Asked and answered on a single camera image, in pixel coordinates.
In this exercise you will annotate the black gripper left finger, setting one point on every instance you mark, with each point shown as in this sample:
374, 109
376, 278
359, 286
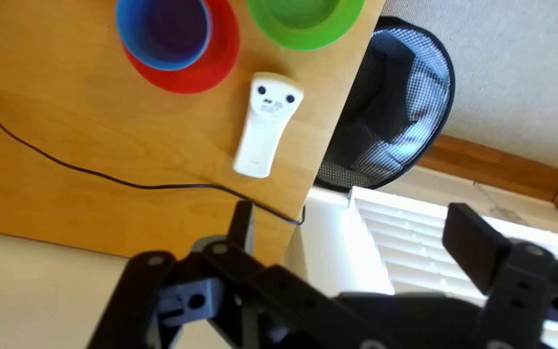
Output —
183, 297

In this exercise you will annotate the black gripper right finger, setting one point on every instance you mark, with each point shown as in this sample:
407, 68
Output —
524, 291

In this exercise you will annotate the green plastic bowl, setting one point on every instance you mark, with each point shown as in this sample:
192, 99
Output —
305, 26

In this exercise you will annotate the red plastic bowl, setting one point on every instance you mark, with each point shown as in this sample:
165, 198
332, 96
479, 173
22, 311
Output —
221, 45

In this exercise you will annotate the white handheld remote device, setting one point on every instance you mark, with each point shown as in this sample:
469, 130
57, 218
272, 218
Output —
262, 129

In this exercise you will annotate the black mesh round object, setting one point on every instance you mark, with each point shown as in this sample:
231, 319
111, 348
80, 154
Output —
388, 97

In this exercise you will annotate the blue plastic cup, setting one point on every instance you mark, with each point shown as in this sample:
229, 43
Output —
163, 32

